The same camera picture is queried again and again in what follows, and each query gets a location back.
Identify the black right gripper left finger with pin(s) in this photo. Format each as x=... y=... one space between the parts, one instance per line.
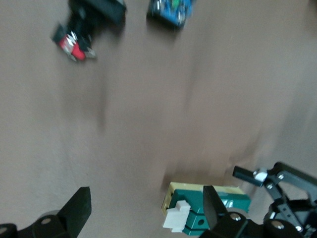
x=64 y=220

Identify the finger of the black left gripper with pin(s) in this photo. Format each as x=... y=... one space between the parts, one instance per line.
x=287 y=210
x=247 y=174

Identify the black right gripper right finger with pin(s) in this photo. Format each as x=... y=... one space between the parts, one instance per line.
x=223 y=223

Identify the green load switch white lever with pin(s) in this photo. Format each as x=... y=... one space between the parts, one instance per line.
x=190 y=198

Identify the green mushroom push button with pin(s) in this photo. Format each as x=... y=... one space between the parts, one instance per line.
x=171 y=12

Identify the black square push button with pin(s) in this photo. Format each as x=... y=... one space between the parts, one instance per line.
x=81 y=24

